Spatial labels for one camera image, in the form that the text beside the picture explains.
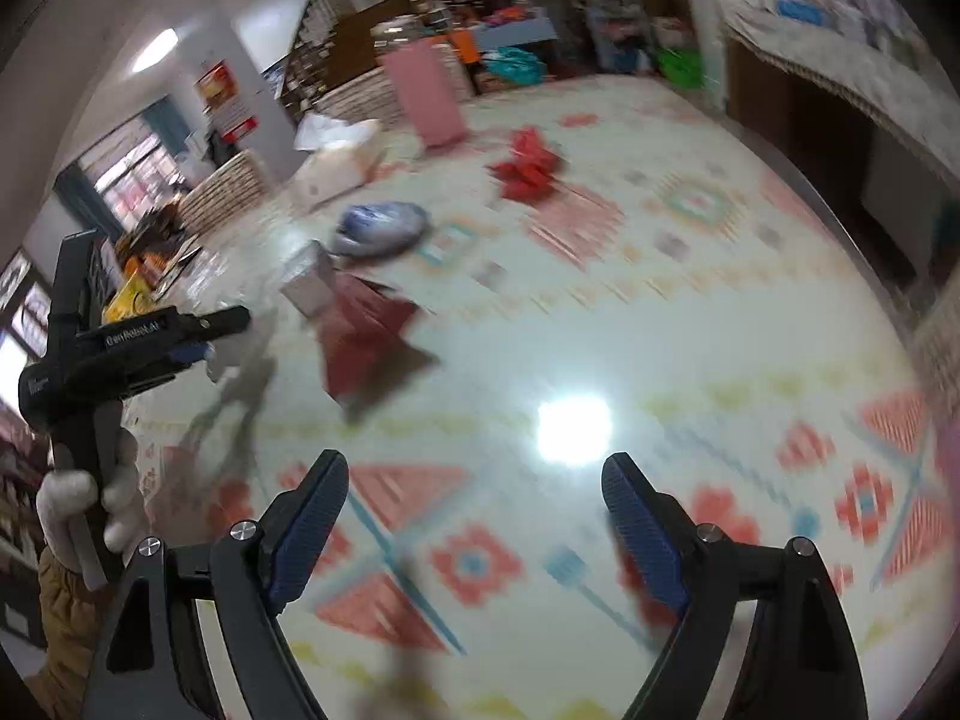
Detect beige patterned chair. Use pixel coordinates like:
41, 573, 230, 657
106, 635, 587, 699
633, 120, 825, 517
178, 150, 272, 239
322, 41, 477, 125

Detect cloth covered wooden sideboard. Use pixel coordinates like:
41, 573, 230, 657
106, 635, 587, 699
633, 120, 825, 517
716, 0, 960, 301

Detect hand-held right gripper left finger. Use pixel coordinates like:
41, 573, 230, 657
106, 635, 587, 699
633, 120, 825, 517
81, 448, 350, 720

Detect ceiling light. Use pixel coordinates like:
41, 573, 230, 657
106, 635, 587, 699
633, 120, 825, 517
131, 28, 179, 74

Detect red crumpled wrapper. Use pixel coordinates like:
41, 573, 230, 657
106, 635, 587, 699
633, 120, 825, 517
486, 127, 569, 201

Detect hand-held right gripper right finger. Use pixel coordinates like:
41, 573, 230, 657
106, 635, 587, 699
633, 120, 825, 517
600, 452, 871, 720

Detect red printed box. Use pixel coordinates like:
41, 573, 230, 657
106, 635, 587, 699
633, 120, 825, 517
316, 274, 442, 421

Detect blue white plastic bag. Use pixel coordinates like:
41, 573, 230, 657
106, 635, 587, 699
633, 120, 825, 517
332, 201, 431, 257

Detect pink upright box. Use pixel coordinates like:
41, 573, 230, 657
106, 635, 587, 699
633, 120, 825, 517
379, 39, 467, 147

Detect green bag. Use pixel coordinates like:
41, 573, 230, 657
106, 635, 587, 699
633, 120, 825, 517
658, 47, 707, 87

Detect red wall calendar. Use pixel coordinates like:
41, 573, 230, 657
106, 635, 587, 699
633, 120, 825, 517
196, 60, 261, 143

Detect teal plastic bag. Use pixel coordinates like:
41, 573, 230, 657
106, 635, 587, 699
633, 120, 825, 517
480, 45, 548, 91

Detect teal curtain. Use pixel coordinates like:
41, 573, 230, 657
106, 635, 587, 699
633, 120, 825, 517
56, 169, 113, 241
142, 97, 188, 155

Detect patterned tablecloth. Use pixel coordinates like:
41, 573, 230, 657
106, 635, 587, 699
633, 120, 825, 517
120, 71, 946, 720

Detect small grey carton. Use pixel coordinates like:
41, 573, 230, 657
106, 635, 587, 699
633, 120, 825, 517
280, 238, 336, 317

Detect person's left hand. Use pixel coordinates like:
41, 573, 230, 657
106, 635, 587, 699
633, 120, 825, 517
36, 431, 149, 554

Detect cluttered side table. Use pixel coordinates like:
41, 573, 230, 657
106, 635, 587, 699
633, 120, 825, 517
409, 0, 560, 95

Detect window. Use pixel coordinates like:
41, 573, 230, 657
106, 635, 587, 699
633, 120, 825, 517
75, 116, 188, 230

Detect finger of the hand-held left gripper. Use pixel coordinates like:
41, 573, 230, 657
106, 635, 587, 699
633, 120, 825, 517
161, 306, 252, 350
127, 341, 211, 391

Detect wooden staircase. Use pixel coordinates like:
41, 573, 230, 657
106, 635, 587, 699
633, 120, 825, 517
274, 0, 421, 113

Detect white tissue box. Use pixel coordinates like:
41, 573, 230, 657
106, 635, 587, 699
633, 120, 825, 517
289, 116, 385, 212

